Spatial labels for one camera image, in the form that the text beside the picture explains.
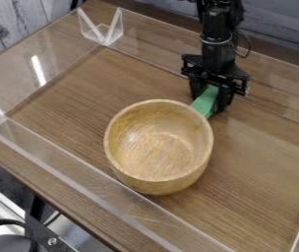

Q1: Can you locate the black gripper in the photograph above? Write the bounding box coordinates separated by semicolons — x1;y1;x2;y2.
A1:
182;35;250;113

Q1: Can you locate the green rectangular block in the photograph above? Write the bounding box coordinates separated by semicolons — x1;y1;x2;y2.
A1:
191;86;218;118

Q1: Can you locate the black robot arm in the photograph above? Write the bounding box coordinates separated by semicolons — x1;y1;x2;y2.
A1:
182;0;250;118

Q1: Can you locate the brown wooden bowl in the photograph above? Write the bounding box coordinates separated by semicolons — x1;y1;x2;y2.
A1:
104;99;214;195

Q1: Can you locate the black table leg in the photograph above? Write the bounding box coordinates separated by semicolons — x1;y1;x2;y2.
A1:
31;196;45;221

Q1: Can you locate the clear acrylic tray wall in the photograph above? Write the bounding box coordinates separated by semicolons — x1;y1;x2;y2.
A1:
0;0;299;252

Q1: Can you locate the clear acrylic corner bracket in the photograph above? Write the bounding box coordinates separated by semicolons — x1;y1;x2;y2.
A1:
77;8;123;46

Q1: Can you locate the grey metal bracket with screw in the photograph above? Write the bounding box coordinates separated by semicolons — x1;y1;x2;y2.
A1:
25;216;79;252

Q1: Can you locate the black cable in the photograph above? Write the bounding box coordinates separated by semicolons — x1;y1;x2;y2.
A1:
0;218;41;252

